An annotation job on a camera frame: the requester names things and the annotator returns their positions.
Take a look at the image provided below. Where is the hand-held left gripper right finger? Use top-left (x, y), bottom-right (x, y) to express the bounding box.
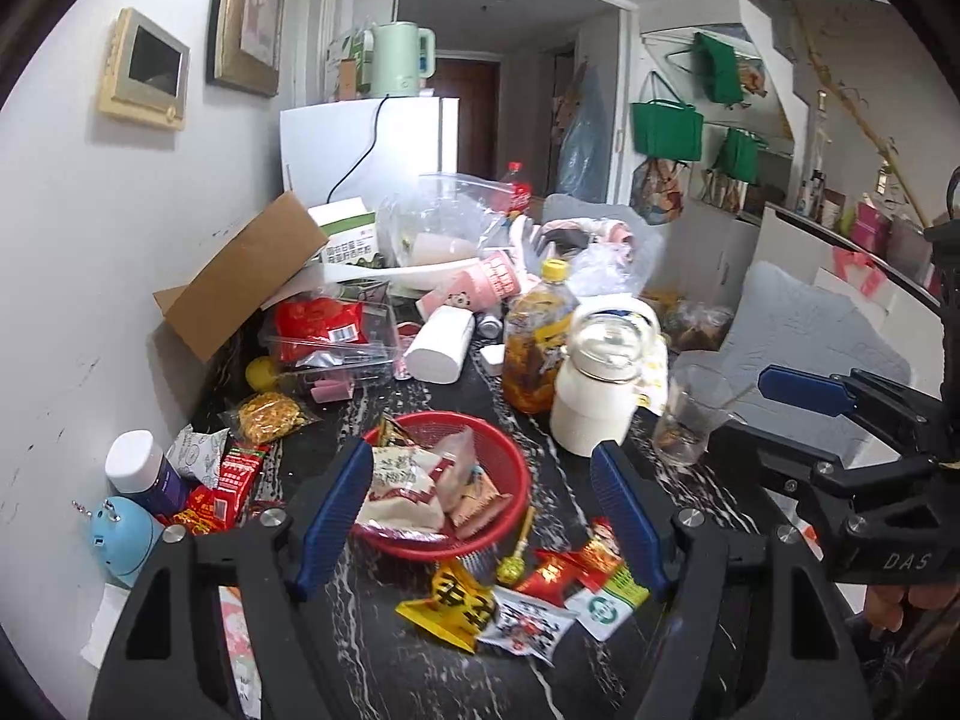
top-left (589, 439), bottom-right (878, 720)

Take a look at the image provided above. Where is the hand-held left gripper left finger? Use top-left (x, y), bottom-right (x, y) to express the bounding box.
top-left (90, 435), bottom-right (376, 720)

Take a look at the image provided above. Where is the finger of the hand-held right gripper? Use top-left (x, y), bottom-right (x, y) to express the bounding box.
top-left (757, 364), bottom-right (942, 451)
top-left (709, 420), bottom-right (938, 500)

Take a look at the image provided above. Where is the white red-banded snack packet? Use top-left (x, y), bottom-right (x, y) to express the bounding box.
top-left (355, 427), bottom-right (470, 537)

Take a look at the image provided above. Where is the red cartoon candy packet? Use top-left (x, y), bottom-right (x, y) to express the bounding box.
top-left (516, 517), bottom-right (638, 605)

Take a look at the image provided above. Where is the green white snack packet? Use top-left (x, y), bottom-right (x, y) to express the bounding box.
top-left (564, 566), bottom-right (652, 642)

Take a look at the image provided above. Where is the yellow green lollipop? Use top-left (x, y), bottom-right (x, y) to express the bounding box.
top-left (495, 504), bottom-right (537, 587)

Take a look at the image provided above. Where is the pink green snack packet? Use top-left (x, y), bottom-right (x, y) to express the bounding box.
top-left (427, 426), bottom-right (479, 515)

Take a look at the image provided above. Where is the red plastic basket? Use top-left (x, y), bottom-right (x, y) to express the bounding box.
top-left (351, 411), bottom-right (532, 560)

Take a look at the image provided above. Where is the peach silver snack packet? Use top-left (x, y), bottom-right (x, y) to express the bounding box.
top-left (450, 465), bottom-right (515, 541)

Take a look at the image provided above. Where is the white cartoon snack packet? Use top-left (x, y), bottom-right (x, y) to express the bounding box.
top-left (475, 586), bottom-right (578, 667)

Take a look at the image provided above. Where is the person's right hand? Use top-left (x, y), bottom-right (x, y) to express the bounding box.
top-left (862, 581), bottom-right (950, 635)

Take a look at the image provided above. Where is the long red green sachet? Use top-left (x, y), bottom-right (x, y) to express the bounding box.
top-left (217, 444), bottom-right (271, 533)

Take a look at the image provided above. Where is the cartoon print glass mug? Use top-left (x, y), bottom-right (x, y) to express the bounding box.
top-left (651, 364), bottom-right (751, 470)

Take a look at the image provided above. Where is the white insulated jug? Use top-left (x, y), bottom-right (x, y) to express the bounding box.
top-left (550, 296), bottom-right (665, 458)

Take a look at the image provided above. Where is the clear bag of pastries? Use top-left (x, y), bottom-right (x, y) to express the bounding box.
top-left (660, 300), bottom-right (736, 353)

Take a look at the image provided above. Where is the yellow noodle snack packet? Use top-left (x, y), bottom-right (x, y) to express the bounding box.
top-left (225, 390), bottom-right (320, 445)

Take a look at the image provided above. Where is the red gold sachet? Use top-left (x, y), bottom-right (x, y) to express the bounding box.
top-left (169, 484), bottom-right (226, 537)

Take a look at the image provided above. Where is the pink floral sheet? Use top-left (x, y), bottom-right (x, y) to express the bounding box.
top-left (214, 585), bottom-right (263, 720)

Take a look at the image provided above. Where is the small white packet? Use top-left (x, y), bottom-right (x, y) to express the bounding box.
top-left (165, 424), bottom-right (230, 488)

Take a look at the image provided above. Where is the clear plastic container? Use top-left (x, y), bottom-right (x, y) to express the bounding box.
top-left (259, 300), bottom-right (402, 391)

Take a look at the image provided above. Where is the yellow cap tea bottle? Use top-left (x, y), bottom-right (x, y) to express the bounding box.
top-left (501, 259), bottom-right (582, 415)

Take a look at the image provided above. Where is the dark blue white-lid jar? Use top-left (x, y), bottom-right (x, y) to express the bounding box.
top-left (105, 430), bottom-right (188, 515)

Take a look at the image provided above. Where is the white paper roll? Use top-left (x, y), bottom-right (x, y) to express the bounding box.
top-left (403, 309), bottom-right (477, 383)

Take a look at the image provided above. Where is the blue round device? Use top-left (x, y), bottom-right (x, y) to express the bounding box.
top-left (73, 496), bottom-right (167, 590)

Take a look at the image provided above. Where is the crumpled clear plastic bag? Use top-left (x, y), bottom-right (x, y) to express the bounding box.
top-left (570, 240), bottom-right (661, 301)

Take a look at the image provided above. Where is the colourful printed tote bag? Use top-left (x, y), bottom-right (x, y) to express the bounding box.
top-left (630, 157), bottom-right (685, 226)

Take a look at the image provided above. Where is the pink white plush toy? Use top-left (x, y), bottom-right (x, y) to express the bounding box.
top-left (536, 217), bottom-right (638, 248)

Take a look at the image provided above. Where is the cardboard box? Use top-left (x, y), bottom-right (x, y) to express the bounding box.
top-left (152, 191), bottom-right (331, 365)

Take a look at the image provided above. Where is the large green tote bag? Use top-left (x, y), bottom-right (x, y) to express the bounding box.
top-left (630, 71), bottom-right (706, 162)

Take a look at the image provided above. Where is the green white box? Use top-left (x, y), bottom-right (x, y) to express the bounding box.
top-left (307, 197), bottom-right (380, 267)

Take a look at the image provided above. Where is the blue plastic bag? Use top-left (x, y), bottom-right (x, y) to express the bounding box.
top-left (556, 64), bottom-right (612, 203)

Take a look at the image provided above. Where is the red cola bottle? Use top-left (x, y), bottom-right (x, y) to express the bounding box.
top-left (501, 161), bottom-right (533, 218)

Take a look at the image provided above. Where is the white fridge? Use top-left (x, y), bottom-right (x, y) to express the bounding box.
top-left (279, 96), bottom-right (460, 207)

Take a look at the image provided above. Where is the brown door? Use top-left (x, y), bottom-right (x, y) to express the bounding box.
top-left (431, 56), bottom-right (501, 181)

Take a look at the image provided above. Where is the carton on fridge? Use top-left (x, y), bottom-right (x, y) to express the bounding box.
top-left (326, 26), bottom-right (376, 102)

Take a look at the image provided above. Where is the green electric kettle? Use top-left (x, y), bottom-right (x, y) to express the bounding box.
top-left (371, 21), bottom-right (437, 98)

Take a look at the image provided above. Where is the framed picture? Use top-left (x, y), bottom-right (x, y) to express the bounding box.
top-left (206, 0), bottom-right (290, 98)

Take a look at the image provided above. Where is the black power cable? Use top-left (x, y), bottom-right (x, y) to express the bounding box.
top-left (328, 96), bottom-right (391, 207)

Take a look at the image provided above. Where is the wall intercom panel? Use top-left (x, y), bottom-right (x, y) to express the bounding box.
top-left (97, 7), bottom-right (191, 131)

